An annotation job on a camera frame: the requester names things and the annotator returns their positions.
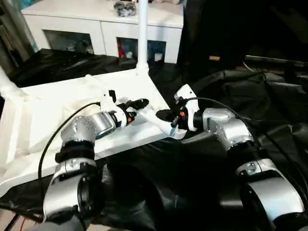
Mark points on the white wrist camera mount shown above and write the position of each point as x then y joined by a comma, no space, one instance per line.
190,106
108,106

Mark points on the white plastic table top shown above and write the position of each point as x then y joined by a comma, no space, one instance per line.
36,108

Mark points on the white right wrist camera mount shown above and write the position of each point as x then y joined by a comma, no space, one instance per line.
190,106

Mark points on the white glass-door sideboard cabinet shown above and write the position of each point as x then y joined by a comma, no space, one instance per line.
72,21

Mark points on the pink plush toy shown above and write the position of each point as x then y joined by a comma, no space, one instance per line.
168,2

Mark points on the black work mat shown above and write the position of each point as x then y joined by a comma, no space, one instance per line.
264,96

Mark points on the small tan label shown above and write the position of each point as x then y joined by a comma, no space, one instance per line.
214,58

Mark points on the black backdrop cloth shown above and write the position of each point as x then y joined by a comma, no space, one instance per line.
228,29

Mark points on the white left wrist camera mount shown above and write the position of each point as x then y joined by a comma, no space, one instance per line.
108,106

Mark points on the grey crumpled bag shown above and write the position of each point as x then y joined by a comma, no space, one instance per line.
124,8

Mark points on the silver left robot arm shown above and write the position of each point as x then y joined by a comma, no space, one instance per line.
84,125

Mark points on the grey metal rack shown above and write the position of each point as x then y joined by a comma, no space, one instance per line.
12,36

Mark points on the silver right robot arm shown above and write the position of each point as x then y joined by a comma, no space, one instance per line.
226,127

